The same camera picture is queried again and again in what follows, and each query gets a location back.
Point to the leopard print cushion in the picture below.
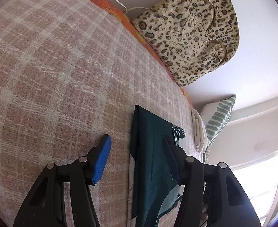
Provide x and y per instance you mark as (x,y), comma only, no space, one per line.
(191,37)

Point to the folded cream cloth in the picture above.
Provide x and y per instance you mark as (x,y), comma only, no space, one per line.
(199,131)

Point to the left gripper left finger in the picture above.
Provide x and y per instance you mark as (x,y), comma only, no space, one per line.
(44,204)

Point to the green striped white pillow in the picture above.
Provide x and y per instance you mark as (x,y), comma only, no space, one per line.
(215,117)

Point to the pink plaid bed blanket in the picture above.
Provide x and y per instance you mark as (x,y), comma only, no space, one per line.
(70,72)

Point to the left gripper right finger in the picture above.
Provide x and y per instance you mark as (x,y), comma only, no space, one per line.
(215,186)

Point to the green and cream printed t-shirt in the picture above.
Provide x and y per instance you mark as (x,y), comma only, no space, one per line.
(152,191)

